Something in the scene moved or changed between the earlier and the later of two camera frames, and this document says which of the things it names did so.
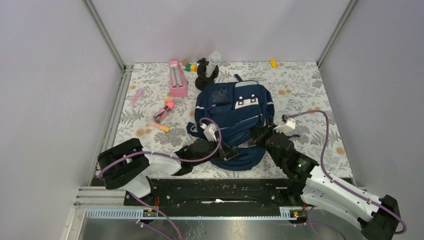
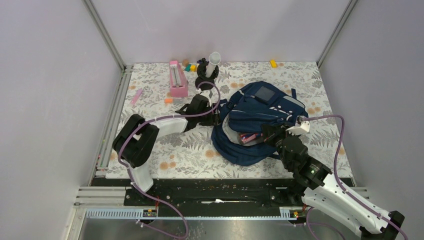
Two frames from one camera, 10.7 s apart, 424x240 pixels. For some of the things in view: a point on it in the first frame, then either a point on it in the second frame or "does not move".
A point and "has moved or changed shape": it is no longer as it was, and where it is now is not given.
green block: (187, 67) does not move
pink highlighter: (139, 92) does not move
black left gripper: (225, 152) to (214, 119)
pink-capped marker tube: (167, 108) to (245, 138)
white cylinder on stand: (214, 59) does not move
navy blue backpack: (238, 108) has moved or changed shape
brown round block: (185, 62) does not move
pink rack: (178, 82) does not move
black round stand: (202, 81) does not move
